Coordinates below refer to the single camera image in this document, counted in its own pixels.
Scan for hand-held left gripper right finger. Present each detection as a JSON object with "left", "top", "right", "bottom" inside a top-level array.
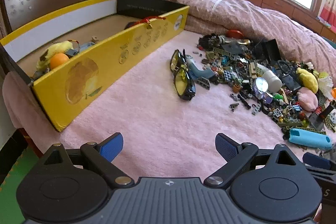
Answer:
[{"left": 204, "top": 133, "right": 306, "bottom": 188}]

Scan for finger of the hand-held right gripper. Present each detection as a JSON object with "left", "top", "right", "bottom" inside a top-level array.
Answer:
[{"left": 302, "top": 152, "right": 336, "bottom": 174}]

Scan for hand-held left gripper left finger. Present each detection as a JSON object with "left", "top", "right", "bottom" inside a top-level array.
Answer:
[{"left": 39, "top": 133, "right": 134, "bottom": 186}]

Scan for pile of toy building bricks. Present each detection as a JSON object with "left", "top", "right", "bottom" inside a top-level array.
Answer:
[{"left": 193, "top": 34, "right": 336, "bottom": 155}]

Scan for yellow cardboard box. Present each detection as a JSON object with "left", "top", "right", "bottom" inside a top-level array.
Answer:
[{"left": 0, "top": 0, "right": 190, "bottom": 132}]

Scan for cyan foam tube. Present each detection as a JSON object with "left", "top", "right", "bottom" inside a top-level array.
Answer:
[{"left": 289, "top": 128, "right": 332, "bottom": 150}]

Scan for pink fleece blanket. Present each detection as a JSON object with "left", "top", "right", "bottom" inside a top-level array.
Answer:
[{"left": 3, "top": 30, "right": 336, "bottom": 182}]

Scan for pink plush toy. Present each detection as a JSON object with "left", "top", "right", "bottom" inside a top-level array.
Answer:
[{"left": 297, "top": 87, "right": 319, "bottom": 111}]

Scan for round silver mirror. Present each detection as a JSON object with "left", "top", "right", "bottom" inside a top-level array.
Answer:
[{"left": 253, "top": 77, "right": 269, "bottom": 94}]

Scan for white feathered toy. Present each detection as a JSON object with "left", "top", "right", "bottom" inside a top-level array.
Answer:
[{"left": 316, "top": 72, "right": 334, "bottom": 98}]

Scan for black glasses with yellow lenses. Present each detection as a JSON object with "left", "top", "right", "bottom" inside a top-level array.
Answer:
[{"left": 169, "top": 49, "right": 197, "bottom": 101}]

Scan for yellow plush toy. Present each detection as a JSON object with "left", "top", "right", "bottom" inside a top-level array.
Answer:
[
  {"left": 296, "top": 67, "right": 319, "bottom": 93},
  {"left": 35, "top": 40, "right": 75, "bottom": 71}
]

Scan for blue grey plastic toy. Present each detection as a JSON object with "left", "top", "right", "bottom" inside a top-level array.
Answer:
[{"left": 185, "top": 55, "right": 214, "bottom": 81}]

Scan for white plastic bottle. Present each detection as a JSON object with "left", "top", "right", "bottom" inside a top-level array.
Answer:
[{"left": 261, "top": 70, "right": 282, "bottom": 92}]

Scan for black plastic tray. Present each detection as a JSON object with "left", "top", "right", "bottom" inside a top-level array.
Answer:
[{"left": 261, "top": 39, "right": 282, "bottom": 63}]

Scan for red round lid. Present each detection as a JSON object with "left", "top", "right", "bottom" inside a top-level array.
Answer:
[{"left": 226, "top": 29, "right": 243, "bottom": 39}]

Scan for green foam floor mat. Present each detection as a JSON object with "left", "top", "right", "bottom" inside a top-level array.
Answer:
[{"left": 0, "top": 145, "right": 41, "bottom": 224}]

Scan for pink quilt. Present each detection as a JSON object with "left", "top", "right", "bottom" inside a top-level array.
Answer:
[{"left": 126, "top": 0, "right": 336, "bottom": 75}]

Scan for red tassel charm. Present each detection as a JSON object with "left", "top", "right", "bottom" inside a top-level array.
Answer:
[{"left": 136, "top": 15, "right": 167, "bottom": 29}]

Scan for cream and red curtain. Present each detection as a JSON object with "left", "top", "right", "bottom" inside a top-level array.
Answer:
[{"left": 319, "top": 0, "right": 336, "bottom": 30}]

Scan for wooden window cabinet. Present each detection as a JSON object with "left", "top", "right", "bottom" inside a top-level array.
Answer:
[{"left": 186, "top": 0, "right": 336, "bottom": 42}]

